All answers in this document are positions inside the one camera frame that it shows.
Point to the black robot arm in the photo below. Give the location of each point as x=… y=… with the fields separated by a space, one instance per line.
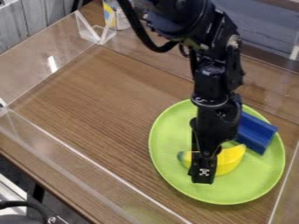
x=198 y=25

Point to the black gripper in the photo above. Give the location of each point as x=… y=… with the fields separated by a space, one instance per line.
x=214 y=126

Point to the blue stepped block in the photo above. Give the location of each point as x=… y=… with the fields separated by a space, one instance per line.
x=255 y=133

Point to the green round plate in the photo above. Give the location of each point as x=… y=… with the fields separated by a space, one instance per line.
x=245 y=184

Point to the white labelled canister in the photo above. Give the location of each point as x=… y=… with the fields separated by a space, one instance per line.
x=114 y=15

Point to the yellow toy banana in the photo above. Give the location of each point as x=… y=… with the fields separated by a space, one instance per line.
x=229 y=159

